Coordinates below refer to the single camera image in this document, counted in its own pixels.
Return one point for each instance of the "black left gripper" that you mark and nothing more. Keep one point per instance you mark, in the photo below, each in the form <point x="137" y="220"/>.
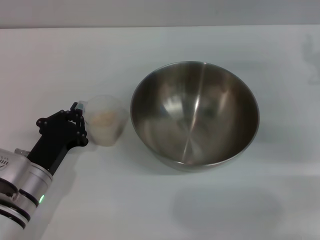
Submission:
<point x="55" y="135"/>

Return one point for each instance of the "white rice grains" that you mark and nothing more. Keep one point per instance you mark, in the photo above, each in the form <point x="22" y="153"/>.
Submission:
<point x="105" y="118"/>

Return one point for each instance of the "clear plastic measuring cup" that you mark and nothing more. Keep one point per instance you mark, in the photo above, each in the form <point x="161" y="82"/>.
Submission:
<point x="107" y="135"/>

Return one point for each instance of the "stainless steel mixing bowl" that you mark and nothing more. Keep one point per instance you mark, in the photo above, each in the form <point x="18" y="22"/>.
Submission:
<point x="195" y="117"/>

